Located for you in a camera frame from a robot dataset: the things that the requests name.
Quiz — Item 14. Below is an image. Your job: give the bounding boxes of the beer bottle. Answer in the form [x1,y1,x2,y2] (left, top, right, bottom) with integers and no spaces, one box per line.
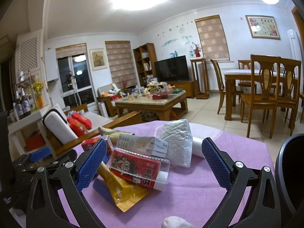
[21,88,31,116]

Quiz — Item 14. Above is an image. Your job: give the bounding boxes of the wooden bookshelf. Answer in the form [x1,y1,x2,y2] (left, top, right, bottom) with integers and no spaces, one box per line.
[133,43,157,86]

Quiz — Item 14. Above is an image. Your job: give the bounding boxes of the milk carton box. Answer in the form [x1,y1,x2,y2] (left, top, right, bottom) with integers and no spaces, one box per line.
[116,134,168,158]

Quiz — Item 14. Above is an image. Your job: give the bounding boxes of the wooden dining chair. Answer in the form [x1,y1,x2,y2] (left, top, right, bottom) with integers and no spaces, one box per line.
[210,59,243,114]
[241,55,281,138]
[278,58,301,136]

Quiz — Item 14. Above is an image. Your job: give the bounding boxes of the white standing air conditioner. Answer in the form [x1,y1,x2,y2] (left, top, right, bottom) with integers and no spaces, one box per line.
[287,29,302,60]

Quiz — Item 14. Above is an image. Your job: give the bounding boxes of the small red box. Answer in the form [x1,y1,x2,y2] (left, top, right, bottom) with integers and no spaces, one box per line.
[81,135,114,155]

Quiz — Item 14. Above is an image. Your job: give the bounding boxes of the yellow flower vase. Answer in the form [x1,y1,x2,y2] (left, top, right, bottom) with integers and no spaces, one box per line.
[32,77,45,110]

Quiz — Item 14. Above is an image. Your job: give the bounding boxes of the sunflower framed picture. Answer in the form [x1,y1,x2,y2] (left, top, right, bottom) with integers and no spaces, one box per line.
[90,48,107,71]

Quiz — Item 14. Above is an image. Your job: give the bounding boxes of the wooden dining chair near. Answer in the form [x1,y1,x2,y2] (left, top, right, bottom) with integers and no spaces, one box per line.
[241,55,281,138]

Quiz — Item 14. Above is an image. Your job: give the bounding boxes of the black trash bin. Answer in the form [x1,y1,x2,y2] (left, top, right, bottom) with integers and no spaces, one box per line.
[275,134,303,219]

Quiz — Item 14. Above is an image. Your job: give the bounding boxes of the wooden dining table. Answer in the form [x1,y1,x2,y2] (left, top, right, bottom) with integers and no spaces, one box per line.
[223,69,298,121]

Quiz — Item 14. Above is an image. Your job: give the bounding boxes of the black flat television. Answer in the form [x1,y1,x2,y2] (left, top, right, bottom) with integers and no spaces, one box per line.
[155,56,190,82]

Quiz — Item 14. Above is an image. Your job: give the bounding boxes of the red cushion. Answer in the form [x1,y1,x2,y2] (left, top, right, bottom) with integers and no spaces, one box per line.
[67,112,92,137]

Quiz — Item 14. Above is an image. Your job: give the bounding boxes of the wooden sofa with cushions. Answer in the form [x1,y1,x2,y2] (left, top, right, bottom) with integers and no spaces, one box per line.
[42,104,142,157]

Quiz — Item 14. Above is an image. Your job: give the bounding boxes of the blue foil packet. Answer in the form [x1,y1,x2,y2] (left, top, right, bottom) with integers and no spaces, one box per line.
[93,179,115,205]

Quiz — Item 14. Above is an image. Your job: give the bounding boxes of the wooden coffee table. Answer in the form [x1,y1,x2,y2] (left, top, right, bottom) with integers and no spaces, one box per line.
[115,91,188,121]

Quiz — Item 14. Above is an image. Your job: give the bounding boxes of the red snack box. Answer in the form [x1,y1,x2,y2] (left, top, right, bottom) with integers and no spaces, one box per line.
[109,149,170,191]

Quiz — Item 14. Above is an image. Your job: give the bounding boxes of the framed floral wall picture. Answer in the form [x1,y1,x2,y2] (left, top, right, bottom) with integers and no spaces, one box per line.
[245,15,281,40]

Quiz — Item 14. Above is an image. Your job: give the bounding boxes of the purple white tube bottle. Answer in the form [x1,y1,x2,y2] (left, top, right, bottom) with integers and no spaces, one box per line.
[192,137,204,158]

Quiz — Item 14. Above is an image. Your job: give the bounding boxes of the wooden dining chair left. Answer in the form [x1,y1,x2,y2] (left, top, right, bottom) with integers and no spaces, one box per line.
[210,59,243,114]

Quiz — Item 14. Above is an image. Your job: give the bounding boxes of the purple tablecloth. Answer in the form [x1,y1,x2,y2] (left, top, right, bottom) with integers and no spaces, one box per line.
[57,120,275,228]

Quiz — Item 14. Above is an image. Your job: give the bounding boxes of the tall wooden plant stand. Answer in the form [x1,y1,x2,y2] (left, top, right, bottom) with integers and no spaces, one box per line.
[190,57,210,99]

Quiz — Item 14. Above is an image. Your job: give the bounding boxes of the yellow gold foil bag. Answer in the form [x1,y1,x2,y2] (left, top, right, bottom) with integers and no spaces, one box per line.
[97,162,150,213]

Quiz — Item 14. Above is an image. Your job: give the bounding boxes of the wooden tv cabinet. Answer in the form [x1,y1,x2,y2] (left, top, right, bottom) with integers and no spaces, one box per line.
[169,81,195,98]

